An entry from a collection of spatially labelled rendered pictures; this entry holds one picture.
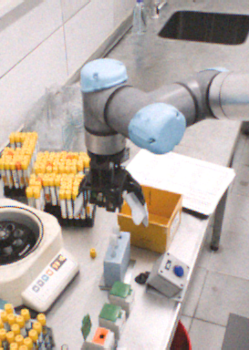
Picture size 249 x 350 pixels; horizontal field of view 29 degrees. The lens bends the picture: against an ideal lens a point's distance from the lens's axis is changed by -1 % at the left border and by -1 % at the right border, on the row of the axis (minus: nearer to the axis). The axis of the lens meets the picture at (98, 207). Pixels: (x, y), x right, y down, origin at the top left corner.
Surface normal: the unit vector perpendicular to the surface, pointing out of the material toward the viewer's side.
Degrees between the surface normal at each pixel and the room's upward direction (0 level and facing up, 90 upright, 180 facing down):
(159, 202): 90
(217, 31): 90
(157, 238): 90
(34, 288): 25
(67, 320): 0
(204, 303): 0
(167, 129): 90
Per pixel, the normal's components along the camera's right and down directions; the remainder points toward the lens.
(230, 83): -0.74, -0.34
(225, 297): -0.04, -0.75
